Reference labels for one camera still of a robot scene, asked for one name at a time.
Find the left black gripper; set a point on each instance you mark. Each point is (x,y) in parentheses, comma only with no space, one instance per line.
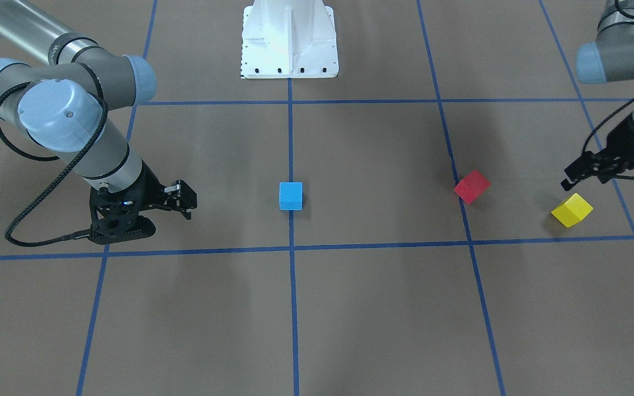
(632,144)

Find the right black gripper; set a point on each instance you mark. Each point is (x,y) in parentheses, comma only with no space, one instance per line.
(151,190)

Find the yellow wooden cube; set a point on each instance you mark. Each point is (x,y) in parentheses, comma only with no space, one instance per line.
(572,210)

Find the blue wooden cube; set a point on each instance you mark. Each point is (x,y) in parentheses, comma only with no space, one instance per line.
(290,196)

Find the red wooden cube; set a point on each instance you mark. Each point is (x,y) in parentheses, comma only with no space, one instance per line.
(471,186)

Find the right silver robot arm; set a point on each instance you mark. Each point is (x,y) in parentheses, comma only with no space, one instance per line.
(63,106)

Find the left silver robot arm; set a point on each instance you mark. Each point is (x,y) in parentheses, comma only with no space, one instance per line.
(609,58)

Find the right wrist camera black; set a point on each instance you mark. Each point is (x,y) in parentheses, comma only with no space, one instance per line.
(109,232)

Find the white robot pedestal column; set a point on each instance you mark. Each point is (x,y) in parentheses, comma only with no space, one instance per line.
(289,40)

